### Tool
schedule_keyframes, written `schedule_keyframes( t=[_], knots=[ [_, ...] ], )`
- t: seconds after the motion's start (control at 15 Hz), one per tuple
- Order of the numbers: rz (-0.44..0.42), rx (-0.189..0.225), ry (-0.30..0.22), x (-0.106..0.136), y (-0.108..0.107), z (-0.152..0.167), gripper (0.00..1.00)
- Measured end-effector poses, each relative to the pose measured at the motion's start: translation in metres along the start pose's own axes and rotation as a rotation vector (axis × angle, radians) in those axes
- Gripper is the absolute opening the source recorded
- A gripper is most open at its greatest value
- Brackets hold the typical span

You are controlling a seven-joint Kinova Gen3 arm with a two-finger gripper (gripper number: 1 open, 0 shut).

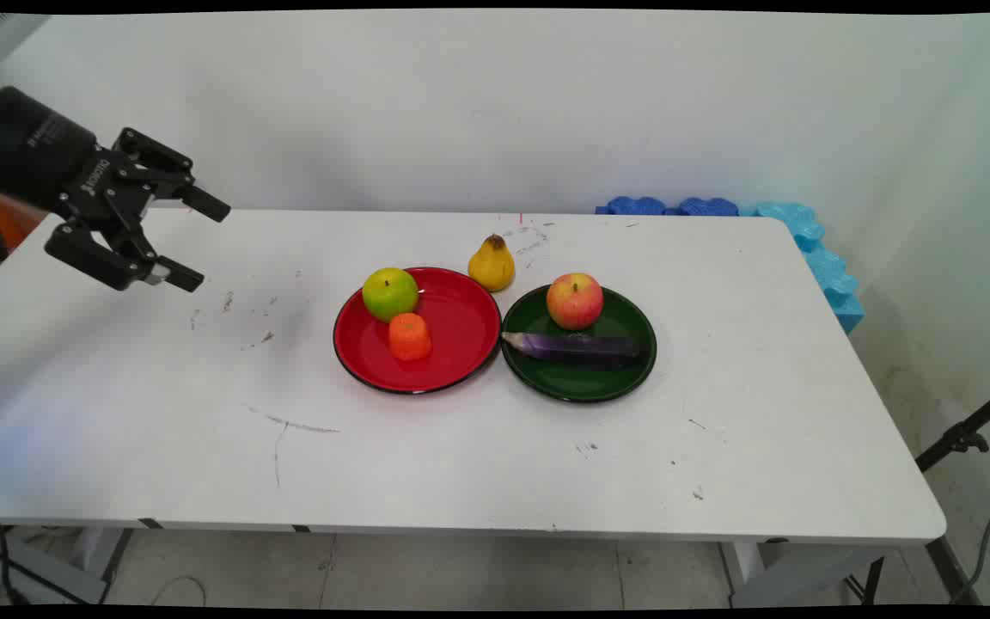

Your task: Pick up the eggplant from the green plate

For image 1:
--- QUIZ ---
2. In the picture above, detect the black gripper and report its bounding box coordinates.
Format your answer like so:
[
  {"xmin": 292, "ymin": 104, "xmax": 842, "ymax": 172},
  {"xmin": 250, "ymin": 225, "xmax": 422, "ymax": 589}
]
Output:
[{"xmin": 0, "ymin": 79, "xmax": 232, "ymax": 293}]

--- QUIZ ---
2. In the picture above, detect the purple eggplant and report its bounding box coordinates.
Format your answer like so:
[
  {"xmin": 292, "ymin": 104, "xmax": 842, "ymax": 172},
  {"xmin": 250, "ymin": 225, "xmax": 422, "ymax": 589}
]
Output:
[{"xmin": 502, "ymin": 332, "xmax": 644, "ymax": 370}]

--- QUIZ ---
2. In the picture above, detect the orange object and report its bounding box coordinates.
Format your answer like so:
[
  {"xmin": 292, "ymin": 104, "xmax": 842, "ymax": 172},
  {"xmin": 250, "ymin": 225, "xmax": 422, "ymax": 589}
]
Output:
[{"xmin": 0, "ymin": 183, "xmax": 47, "ymax": 252}]

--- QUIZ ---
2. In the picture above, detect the green apple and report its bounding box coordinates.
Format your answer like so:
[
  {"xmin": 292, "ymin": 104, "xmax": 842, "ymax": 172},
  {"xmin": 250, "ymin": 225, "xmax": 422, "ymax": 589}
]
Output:
[{"xmin": 362, "ymin": 267, "xmax": 420, "ymax": 323}]

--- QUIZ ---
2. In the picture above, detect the small orange fruit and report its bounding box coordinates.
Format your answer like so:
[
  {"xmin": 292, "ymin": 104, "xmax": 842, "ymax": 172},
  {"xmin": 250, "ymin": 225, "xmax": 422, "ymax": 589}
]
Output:
[{"xmin": 388, "ymin": 313, "xmax": 433, "ymax": 362}]

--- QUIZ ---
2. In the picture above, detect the red plate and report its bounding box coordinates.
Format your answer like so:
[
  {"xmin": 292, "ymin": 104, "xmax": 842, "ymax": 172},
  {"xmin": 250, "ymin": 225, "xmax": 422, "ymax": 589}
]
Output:
[{"xmin": 333, "ymin": 267, "xmax": 503, "ymax": 395}]

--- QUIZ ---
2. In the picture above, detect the yellow pear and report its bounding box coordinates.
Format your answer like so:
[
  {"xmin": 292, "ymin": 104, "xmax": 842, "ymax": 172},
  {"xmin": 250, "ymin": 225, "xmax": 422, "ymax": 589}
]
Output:
[{"xmin": 467, "ymin": 234, "xmax": 516, "ymax": 293}]

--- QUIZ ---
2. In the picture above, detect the red yellow apple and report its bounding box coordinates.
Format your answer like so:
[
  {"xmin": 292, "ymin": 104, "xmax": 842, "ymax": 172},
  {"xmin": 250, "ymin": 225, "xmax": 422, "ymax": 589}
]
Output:
[{"xmin": 546, "ymin": 273, "xmax": 605, "ymax": 331}]

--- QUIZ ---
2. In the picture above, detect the dark green plate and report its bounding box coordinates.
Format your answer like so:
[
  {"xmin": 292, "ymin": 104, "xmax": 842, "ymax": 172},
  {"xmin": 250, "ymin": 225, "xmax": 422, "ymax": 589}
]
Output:
[{"xmin": 500, "ymin": 284, "xmax": 658, "ymax": 404}]

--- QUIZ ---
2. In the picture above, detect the dark blue foam piece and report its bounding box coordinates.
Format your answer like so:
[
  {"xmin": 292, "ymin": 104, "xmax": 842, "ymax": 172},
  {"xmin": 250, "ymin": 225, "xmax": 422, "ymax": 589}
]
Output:
[
  {"xmin": 596, "ymin": 196, "xmax": 669, "ymax": 216},
  {"xmin": 676, "ymin": 197, "xmax": 740, "ymax": 217}
]

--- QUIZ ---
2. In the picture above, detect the light blue foam mat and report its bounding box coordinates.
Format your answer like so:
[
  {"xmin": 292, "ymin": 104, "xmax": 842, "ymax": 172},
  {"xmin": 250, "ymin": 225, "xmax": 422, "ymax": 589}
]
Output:
[{"xmin": 737, "ymin": 201, "xmax": 865, "ymax": 335}]

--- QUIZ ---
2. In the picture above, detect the black tripod stand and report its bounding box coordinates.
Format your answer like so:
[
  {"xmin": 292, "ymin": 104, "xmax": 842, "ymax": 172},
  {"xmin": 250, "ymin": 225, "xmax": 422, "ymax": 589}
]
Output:
[{"xmin": 915, "ymin": 378, "xmax": 990, "ymax": 473}]

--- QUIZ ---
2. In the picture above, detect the black cable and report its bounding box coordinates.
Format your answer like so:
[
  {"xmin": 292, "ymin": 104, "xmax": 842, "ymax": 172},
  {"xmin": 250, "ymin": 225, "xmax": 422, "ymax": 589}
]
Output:
[{"xmin": 0, "ymin": 512, "xmax": 32, "ymax": 604}]

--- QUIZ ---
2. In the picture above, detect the grey table leg frame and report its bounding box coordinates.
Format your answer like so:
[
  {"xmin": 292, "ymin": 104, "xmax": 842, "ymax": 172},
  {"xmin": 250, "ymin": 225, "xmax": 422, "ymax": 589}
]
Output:
[{"xmin": 717, "ymin": 539, "xmax": 981, "ymax": 608}]

